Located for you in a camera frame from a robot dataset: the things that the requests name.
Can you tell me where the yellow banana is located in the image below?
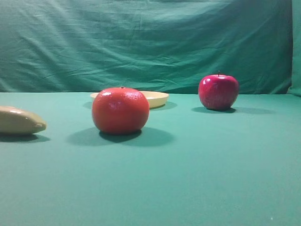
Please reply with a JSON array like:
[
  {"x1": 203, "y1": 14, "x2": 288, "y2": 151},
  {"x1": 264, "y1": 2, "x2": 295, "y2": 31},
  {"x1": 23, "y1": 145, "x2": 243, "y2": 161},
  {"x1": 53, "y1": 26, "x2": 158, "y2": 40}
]
[{"x1": 0, "y1": 106, "x2": 47, "y2": 135}]

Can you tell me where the red apple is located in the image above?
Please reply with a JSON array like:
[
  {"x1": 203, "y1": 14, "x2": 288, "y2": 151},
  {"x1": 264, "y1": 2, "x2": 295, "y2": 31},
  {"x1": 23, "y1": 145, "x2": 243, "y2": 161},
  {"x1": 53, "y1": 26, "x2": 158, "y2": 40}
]
[{"x1": 198, "y1": 73, "x2": 239, "y2": 111}]

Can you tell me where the green backdrop cloth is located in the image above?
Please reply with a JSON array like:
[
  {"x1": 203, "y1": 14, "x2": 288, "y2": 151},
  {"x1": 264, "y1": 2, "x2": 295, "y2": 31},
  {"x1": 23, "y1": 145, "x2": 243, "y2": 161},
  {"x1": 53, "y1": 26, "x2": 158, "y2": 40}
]
[{"x1": 0, "y1": 0, "x2": 301, "y2": 95}]

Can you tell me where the yellow oval plate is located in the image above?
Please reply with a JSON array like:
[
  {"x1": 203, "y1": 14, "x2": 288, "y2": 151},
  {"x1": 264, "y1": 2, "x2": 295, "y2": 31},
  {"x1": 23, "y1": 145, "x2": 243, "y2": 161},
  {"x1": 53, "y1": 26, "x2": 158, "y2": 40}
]
[{"x1": 90, "y1": 87, "x2": 169, "y2": 111}]

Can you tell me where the orange mandarin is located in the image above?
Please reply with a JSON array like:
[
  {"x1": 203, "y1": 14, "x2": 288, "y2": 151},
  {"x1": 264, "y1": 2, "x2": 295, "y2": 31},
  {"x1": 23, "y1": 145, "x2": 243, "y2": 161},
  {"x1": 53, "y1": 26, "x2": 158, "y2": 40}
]
[{"x1": 92, "y1": 87, "x2": 150, "y2": 135}]

